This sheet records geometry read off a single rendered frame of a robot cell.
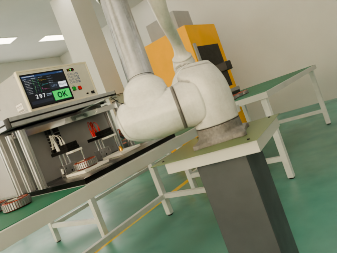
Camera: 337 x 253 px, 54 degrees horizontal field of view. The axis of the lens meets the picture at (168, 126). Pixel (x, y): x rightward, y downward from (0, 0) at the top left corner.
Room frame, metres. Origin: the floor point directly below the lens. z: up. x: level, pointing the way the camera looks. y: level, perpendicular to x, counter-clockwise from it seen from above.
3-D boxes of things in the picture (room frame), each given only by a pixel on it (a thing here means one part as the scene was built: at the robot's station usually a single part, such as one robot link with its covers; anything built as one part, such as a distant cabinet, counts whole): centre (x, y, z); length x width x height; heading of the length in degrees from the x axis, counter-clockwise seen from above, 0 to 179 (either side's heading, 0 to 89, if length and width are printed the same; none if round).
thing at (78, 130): (1.82, 0.55, 0.92); 0.66 x 0.01 x 0.30; 142
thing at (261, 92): (3.66, -0.95, 0.37); 1.85 x 1.10 x 0.75; 142
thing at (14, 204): (1.32, 0.68, 0.77); 0.11 x 0.11 x 0.04
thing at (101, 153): (1.84, 0.39, 0.80); 0.08 x 0.05 x 0.06; 142
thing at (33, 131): (1.72, 0.43, 1.03); 0.62 x 0.01 x 0.03; 142
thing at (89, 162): (1.56, 0.43, 0.80); 0.11 x 0.11 x 0.04
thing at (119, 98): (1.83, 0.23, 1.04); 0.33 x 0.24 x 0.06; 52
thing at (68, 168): (1.65, 0.54, 0.80); 0.08 x 0.05 x 0.06; 142
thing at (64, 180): (1.67, 0.37, 0.76); 0.64 x 0.47 x 0.02; 142
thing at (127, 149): (1.76, 0.28, 0.78); 0.15 x 0.15 x 0.01; 52
